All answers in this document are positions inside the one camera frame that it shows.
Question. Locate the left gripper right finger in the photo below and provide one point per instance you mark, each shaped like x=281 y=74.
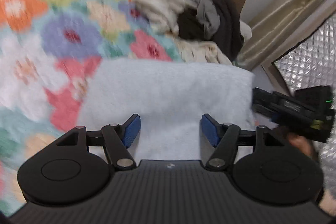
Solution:
x=226 y=139

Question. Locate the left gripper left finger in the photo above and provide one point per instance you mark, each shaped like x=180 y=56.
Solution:
x=114 y=138

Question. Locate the light grey fleece garment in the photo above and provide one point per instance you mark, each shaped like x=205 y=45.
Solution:
x=170 y=99

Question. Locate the dark clothes pile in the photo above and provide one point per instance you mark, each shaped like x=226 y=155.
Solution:
x=228 y=38

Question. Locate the person's right hand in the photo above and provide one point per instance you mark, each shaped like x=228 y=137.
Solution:
x=325 y=200

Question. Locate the silver quilted foil panel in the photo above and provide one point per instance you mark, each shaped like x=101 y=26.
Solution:
x=312 y=63

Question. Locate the beige curtain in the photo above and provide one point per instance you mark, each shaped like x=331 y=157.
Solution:
x=271 y=28

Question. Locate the grey garment on pile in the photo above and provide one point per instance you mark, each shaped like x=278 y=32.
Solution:
x=208 y=17

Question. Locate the floral quilt bedspread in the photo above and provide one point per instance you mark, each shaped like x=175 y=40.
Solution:
x=50 y=51

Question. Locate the cream blanket pile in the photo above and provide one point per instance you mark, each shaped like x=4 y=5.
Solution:
x=162 y=16

